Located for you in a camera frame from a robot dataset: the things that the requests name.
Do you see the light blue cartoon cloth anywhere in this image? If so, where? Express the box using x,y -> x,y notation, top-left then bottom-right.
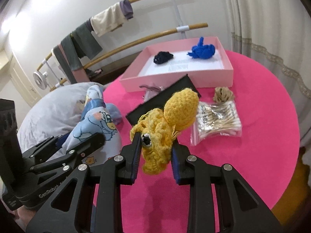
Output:
50,85 -> 122,166

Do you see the small light blue sock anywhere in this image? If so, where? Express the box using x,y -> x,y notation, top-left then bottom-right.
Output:
106,103 -> 122,125

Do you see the clear pouch with mauve strap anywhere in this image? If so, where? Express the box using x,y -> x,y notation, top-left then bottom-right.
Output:
139,85 -> 163,102

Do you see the black pouch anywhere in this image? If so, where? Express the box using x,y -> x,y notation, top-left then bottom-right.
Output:
126,74 -> 201,126

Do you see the bag of cotton swabs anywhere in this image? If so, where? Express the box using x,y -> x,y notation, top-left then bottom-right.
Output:
190,101 -> 242,146

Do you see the beige satin scrunchie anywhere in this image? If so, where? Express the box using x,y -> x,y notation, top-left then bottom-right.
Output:
213,87 -> 235,103

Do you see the grey quilted bedding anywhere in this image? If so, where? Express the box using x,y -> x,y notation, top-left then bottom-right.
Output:
17,82 -> 105,152

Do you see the pink felt table mat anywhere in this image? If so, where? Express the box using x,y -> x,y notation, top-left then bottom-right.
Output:
121,51 -> 300,232

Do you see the grey pink hanging cloth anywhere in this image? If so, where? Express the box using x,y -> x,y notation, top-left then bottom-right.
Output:
51,44 -> 90,84

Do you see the small white fan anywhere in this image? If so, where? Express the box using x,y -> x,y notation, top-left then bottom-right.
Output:
33,71 -> 48,90

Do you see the lower wooden ballet bar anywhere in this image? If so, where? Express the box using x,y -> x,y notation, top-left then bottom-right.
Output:
49,22 -> 209,92

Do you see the dark green towel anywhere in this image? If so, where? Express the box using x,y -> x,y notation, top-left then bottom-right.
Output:
61,19 -> 103,71

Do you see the dark navy scrunchie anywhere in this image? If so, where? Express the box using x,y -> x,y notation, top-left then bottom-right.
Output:
153,51 -> 174,65

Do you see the cream towel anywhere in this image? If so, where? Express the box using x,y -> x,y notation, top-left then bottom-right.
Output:
90,3 -> 126,37

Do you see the pink shallow cardboard box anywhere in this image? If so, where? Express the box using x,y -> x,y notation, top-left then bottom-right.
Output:
120,36 -> 233,92

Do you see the purple cloth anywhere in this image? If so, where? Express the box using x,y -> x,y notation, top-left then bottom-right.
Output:
120,0 -> 133,20

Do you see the blue crochet toy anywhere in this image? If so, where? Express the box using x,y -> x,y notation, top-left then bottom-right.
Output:
187,37 -> 216,59

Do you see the white pleated curtain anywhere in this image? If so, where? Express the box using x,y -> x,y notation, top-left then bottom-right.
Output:
225,0 -> 310,146

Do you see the left white bar stand post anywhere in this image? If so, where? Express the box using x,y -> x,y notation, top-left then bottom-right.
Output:
42,59 -> 63,88

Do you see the white bar stand post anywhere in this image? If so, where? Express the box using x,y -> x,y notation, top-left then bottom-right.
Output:
171,0 -> 189,39
42,59 -> 63,88

